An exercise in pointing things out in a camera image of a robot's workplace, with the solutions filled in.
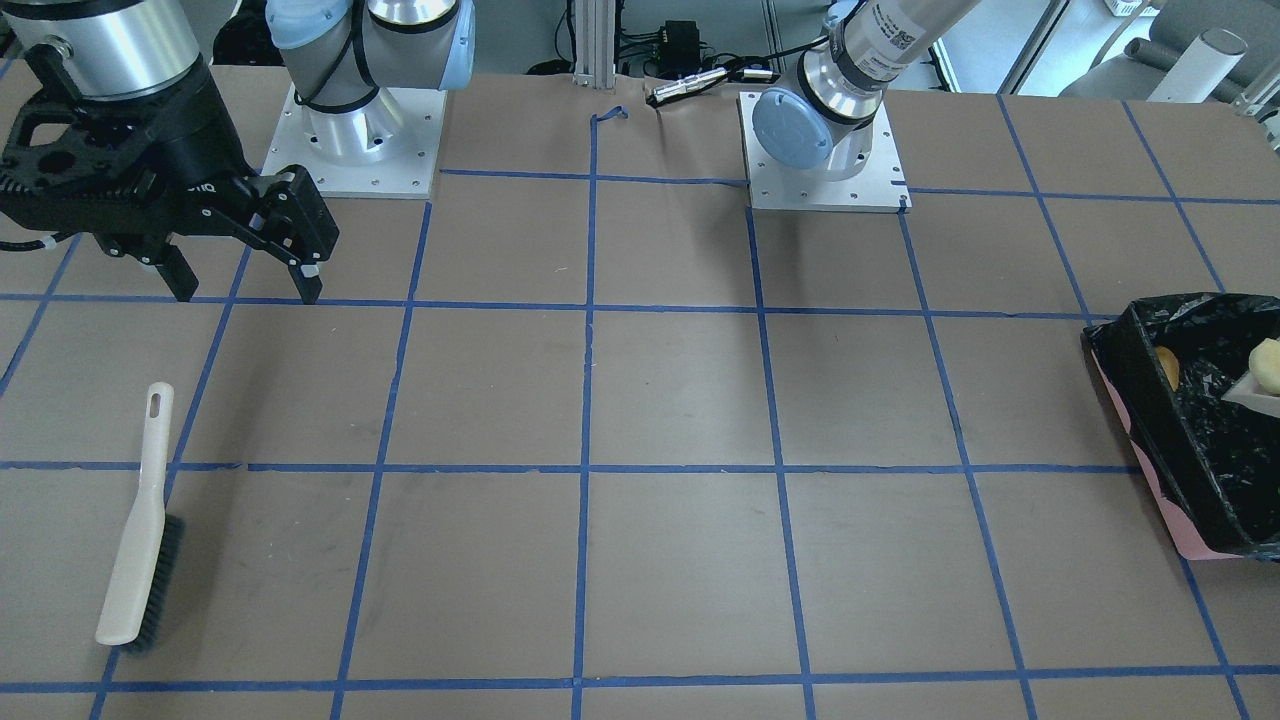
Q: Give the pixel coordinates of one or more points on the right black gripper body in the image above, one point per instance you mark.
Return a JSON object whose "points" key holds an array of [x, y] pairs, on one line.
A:
{"points": [[196, 133]]}

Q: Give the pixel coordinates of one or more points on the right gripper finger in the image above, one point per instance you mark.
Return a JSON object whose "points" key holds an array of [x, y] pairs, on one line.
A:
{"points": [[283, 215], [171, 264]]}

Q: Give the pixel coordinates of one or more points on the beige hand brush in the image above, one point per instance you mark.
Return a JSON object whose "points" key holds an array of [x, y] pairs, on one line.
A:
{"points": [[148, 549]]}

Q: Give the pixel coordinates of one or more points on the brown potato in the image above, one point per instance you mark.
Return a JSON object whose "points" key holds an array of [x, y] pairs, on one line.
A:
{"points": [[1170, 366]]}

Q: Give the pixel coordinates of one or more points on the beige plastic dustpan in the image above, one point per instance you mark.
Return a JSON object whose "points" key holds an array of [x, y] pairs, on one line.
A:
{"points": [[1250, 394]]}

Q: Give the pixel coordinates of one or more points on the curved pale fruit peel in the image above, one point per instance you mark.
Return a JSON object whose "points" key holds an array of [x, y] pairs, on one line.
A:
{"points": [[1264, 366]]}

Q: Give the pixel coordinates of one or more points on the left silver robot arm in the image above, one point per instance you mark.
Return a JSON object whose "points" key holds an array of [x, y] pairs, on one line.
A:
{"points": [[865, 45]]}

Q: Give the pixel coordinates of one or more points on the black lined trash bin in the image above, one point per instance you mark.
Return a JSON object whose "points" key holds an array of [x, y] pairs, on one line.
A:
{"points": [[1211, 465]]}

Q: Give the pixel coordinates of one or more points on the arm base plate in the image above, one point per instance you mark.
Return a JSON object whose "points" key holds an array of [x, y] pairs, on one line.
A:
{"points": [[798, 160], [387, 150]]}

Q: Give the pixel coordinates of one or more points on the aluminium frame post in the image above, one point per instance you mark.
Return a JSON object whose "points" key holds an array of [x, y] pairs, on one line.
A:
{"points": [[594, 42]]}

